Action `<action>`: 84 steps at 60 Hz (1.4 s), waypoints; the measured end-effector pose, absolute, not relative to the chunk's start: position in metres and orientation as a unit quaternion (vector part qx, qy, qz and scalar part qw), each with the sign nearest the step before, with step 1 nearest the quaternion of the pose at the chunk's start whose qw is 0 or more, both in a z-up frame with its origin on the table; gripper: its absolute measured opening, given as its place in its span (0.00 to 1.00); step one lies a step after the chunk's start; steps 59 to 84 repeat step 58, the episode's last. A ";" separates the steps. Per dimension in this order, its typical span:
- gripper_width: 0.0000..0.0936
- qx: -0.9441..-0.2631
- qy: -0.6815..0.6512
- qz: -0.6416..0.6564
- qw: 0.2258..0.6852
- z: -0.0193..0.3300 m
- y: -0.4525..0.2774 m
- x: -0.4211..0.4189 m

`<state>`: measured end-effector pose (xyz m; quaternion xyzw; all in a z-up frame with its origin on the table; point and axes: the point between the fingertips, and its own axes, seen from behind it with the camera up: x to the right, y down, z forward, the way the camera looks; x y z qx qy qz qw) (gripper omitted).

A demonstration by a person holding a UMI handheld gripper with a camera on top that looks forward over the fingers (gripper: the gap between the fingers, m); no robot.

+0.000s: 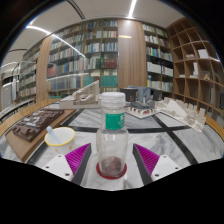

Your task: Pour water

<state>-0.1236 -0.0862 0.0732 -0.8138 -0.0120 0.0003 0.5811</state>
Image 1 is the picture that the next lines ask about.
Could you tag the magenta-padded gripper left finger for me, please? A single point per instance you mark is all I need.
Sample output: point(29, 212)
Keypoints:
point(58, 166)

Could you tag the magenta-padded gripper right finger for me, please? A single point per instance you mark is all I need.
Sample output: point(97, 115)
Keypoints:
point(166, 166)

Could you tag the clear plastic bottle green label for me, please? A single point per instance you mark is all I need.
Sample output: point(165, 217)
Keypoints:
point(111, 146)

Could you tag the white mug yellow rim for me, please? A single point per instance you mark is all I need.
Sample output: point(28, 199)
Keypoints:
point(63, 141)

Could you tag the light blue spoon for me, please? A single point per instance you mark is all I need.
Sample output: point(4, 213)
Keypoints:
point(52, 135)

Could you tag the brown model on wooden board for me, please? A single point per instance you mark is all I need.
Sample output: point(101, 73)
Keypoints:
point(33, 125)

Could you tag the white building model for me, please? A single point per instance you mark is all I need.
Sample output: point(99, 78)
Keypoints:
point(183, 113)

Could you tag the beige building model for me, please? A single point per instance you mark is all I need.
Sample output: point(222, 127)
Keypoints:
point(83, 96)

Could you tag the dark grey building model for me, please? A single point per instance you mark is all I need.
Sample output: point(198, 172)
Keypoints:
point(140, 96)

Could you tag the side bookshelf with books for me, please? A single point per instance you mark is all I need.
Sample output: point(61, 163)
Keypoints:
point(30, 76)

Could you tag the wooden cubby shelf unit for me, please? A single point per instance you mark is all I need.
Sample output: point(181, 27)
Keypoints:
point(196, 66)

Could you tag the narrow bookshelf with books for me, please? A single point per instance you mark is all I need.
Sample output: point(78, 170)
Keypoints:
point(158, 60)

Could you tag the long ceiling light strip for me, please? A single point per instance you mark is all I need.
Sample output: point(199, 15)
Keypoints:
point(132, 8)
point(43, 30)

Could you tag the large wall bookshelf with books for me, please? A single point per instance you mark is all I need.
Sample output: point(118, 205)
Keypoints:
point(86, 56)

